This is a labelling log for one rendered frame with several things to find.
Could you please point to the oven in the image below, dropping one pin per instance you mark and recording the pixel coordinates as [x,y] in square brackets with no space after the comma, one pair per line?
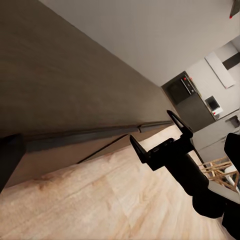
[182,89]

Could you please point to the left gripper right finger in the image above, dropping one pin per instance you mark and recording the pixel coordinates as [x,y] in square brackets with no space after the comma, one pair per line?
[232,149]

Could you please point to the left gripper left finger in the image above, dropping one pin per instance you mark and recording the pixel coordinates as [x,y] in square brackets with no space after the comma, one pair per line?
[12,150]

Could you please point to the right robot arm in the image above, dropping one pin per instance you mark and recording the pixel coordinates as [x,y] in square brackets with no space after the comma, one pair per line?
[209,198]

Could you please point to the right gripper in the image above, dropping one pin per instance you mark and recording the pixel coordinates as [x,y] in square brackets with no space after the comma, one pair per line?
[175,157]

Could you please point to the straight chair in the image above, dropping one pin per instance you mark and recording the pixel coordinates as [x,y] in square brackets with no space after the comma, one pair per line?
[225,162]
[227,173]

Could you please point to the range hood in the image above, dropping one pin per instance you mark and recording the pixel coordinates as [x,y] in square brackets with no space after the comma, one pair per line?
[221,68]

